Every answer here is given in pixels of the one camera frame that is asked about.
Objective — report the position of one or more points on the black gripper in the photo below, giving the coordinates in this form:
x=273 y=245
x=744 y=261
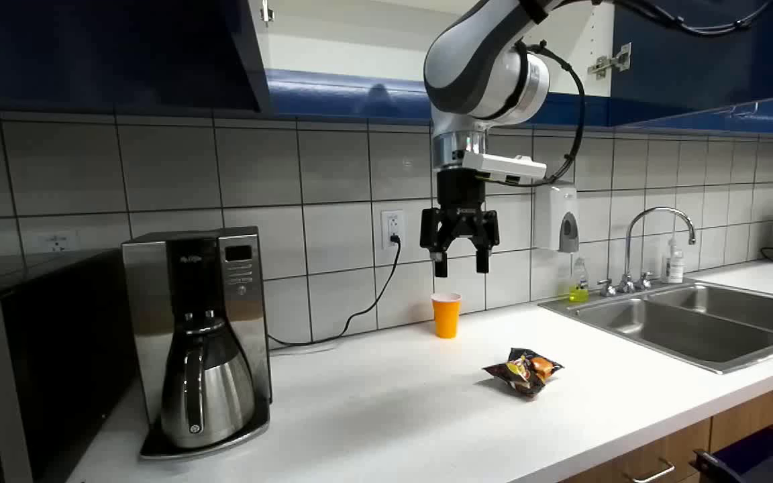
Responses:
x=460 y=210

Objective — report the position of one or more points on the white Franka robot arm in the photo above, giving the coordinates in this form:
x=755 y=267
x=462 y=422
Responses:
x=472 y=55

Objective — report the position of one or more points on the metal cabinet hinge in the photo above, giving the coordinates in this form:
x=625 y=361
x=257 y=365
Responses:
x=614 y=63
x=268 y=11

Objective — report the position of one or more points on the blue cabinet door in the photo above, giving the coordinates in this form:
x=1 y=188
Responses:
x=717 y=82
x=93 y=55

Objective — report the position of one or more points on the wooden lower cabinet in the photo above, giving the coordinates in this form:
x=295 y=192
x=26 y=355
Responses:
x=752 y=418

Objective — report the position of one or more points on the orange plastic cup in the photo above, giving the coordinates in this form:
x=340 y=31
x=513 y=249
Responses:
x=448 y=317

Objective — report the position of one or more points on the yellow dish soap bottle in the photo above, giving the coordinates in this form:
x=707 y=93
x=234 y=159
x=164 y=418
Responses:
x=576 y=289

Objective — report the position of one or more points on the chrome sink faucet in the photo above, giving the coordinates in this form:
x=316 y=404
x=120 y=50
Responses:
x=638 y=230

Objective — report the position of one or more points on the small white pump bottle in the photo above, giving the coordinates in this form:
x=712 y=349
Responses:
x=674 y=267

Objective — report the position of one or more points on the steel black coffee maker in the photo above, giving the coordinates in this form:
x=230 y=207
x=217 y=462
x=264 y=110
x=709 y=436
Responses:
x=244 y=297

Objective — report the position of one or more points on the stainless steel sink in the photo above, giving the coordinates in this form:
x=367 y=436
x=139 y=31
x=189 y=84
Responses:
x=699 y=330

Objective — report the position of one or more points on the stainless steel coffee carafe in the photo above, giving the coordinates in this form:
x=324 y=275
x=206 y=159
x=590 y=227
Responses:
x=209 y=392

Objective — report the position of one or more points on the blue chair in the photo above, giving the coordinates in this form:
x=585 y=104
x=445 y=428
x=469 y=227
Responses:
x=763 y=457

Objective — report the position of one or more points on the black microwave oven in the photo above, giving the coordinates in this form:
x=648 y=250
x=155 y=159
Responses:
x=48 y=357

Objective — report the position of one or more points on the white wall outlet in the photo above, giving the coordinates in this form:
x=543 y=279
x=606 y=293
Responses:
x=57 y=242
x=394 y=223

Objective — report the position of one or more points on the white wall soap dispenser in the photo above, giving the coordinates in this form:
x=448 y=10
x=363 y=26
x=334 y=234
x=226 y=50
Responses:
x=555 y=215

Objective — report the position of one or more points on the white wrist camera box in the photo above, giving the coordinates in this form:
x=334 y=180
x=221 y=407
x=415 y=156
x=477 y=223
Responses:
x=517 y=168

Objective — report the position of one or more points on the blue upper wall cabinet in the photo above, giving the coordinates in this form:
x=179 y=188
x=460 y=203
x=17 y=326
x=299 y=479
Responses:
x=351 y=55

